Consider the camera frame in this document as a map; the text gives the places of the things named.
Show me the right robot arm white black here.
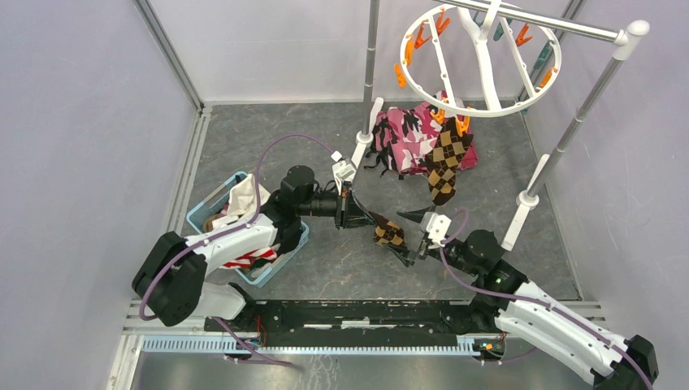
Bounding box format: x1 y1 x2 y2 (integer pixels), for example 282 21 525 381
373 207 659 389

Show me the metal clothes rack frame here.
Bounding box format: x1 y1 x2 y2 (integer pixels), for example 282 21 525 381
342 0 653 252

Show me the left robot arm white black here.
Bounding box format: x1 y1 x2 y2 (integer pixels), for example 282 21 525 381
132 166 375 332

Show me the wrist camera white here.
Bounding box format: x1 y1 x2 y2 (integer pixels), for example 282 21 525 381
331 150 357 194
420 212 451 247

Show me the orange clip far left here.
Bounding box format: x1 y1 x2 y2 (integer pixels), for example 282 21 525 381
393 63 407 89

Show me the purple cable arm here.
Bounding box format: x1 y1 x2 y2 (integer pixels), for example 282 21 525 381
439 207 655 390
138 133 338 369

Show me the brown argyle sock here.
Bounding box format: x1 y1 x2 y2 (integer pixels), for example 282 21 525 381
370 212 409 254
425 119 474 206

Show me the light blue laundry basket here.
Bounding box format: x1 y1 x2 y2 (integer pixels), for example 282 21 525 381
186 171 310 288

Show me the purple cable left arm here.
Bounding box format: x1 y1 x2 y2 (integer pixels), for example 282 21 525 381
138 133 338 369

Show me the red white striped sock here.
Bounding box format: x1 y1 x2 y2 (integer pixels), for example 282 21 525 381
221 247 278 269

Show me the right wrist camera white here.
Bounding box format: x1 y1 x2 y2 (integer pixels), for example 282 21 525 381
420 212 451 247

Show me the teal clip right rim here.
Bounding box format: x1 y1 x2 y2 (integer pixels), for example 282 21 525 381
534 41 552 70

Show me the pink camouflage garment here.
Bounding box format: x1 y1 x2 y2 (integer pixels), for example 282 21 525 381
363 90 479 180

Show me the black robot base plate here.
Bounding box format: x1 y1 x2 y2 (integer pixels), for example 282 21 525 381
225 300 501 348

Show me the orange clip right rim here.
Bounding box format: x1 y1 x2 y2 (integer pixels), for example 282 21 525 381
538 67 558 89

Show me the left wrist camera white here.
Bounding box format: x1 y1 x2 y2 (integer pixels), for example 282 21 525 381
331 150 357 194

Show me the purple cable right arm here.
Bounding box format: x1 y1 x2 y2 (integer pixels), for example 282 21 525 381
439 207 655 390

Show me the orange clip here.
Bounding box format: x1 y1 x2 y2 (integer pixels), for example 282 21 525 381
428 105 445 125
393 63 407 89

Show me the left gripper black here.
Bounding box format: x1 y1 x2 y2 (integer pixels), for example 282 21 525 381
297 181 378 231

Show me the orange clip front holding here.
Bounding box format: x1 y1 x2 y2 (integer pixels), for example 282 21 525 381
455 115 471 137

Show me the white round clip hanger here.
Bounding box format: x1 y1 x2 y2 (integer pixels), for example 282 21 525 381
397 1 563 118

